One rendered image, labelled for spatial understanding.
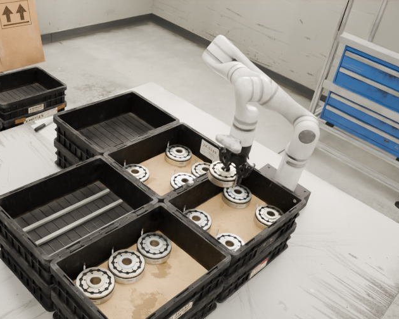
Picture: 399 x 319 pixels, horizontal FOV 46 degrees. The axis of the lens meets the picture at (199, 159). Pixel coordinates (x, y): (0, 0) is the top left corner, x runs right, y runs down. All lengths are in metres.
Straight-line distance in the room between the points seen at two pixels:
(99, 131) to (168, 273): 0.76
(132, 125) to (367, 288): 1.10
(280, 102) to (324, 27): 2.70
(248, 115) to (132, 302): 0.60
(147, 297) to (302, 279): 0.59
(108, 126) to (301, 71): 2.82
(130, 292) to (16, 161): 0.87
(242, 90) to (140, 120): 0.82
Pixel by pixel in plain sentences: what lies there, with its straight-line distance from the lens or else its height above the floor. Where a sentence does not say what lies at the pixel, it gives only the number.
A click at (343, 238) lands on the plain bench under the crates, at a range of 1.91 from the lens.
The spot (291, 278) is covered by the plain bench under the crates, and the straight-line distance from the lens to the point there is 1.67.
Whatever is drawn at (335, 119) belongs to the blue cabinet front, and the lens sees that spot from 3.47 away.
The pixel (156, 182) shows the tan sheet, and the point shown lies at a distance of 1.69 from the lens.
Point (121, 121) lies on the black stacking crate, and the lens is 2.01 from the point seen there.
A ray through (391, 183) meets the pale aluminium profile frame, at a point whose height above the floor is 0.13.
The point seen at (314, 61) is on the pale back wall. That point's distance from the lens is 4.42.
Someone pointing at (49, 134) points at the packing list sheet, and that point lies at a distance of 2.15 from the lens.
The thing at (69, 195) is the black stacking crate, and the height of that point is 0.83.
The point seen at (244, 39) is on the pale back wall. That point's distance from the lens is 4.79.
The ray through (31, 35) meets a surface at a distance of 4.35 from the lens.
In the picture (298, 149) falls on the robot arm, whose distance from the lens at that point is 1.74.
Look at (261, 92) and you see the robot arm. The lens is 1.32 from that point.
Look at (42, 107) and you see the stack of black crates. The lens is 2.73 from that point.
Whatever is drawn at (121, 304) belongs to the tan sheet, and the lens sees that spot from 1.32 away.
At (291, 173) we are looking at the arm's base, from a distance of 1.80.
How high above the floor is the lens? 1.89
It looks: 35 degrees down
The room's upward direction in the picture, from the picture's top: 11 degrees clockwise
